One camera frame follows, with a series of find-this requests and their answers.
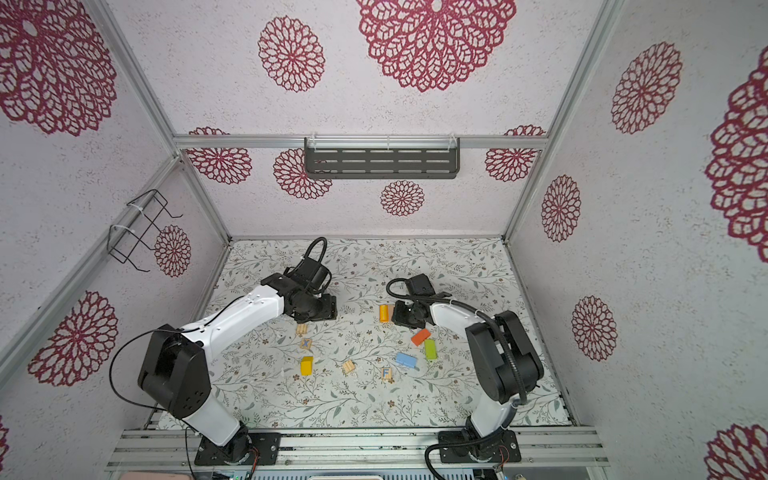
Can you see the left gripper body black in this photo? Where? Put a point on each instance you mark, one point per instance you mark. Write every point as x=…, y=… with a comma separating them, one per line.
x=317, y=308

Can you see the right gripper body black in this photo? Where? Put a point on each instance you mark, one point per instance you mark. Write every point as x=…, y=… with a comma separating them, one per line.
x=406, y=314

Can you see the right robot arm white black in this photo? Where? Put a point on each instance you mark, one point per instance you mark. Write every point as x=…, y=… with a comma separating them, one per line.
x=506, y=364

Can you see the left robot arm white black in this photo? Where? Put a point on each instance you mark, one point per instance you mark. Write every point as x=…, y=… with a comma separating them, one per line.
x=175, y=368

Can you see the red wood block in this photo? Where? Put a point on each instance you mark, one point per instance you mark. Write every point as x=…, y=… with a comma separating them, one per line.
x=420, y=337

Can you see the green wood block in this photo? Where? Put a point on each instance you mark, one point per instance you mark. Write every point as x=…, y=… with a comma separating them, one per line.
x=430, y=349

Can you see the blue wood block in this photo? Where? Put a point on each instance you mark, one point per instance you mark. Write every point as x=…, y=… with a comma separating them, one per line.
x=406, y=360

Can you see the yellow wood block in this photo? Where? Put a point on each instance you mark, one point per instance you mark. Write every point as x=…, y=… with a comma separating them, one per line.
x=306, y=366

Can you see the grey metal wall shelf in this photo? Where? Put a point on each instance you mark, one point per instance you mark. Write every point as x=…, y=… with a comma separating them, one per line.
x=382, y=159

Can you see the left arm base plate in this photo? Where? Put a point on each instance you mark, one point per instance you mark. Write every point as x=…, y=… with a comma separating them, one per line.
x=243, y=449

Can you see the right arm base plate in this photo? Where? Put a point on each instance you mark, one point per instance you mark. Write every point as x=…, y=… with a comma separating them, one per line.
x=500, y=448

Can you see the black wire wall rack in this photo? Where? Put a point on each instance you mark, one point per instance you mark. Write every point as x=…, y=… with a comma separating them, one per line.
x=148, y=206

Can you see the aluminium rail front frame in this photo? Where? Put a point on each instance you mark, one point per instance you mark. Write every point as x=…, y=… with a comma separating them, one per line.
x=360, y=449

